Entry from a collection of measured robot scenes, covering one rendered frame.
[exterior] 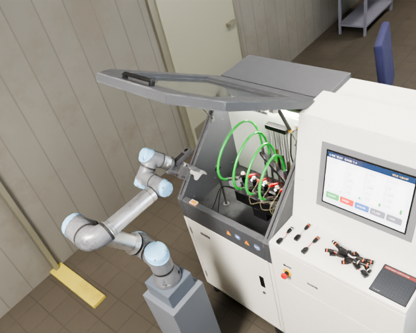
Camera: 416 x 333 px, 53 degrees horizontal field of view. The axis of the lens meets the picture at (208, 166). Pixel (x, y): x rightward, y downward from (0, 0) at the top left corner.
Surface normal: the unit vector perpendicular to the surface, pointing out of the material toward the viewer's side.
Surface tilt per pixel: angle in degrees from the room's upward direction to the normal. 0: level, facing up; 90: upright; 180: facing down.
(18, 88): 90
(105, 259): 0
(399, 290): 0
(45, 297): 0
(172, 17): 90
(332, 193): 76
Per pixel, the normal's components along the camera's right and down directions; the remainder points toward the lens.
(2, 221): 0.76, 0.28
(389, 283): -0.21, -0.76
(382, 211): -0.69, 0.38
